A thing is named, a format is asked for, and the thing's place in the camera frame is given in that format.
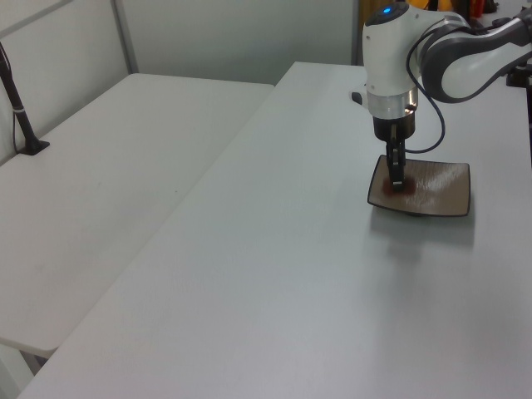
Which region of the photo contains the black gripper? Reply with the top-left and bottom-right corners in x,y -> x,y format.
372,115 -> 417,194

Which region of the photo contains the small round reddish-brown food item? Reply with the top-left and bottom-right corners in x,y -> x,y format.
382,175 -> 416,197

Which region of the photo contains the square brown ceramic plate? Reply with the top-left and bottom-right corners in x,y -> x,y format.
366,154 -> 472,219

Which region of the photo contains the black table clamp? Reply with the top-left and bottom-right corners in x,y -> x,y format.
505,62 -> 532,88

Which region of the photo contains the black pole stand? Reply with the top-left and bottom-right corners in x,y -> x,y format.
0,41 -> 51,157

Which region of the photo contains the white table leg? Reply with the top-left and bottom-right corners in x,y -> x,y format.
0,343 -> 47,399

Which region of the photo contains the dark robot arm cable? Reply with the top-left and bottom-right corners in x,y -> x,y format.
405,22 -> 446,155

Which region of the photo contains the grey partition frame post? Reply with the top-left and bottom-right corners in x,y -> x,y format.
110,0 -> 140,76

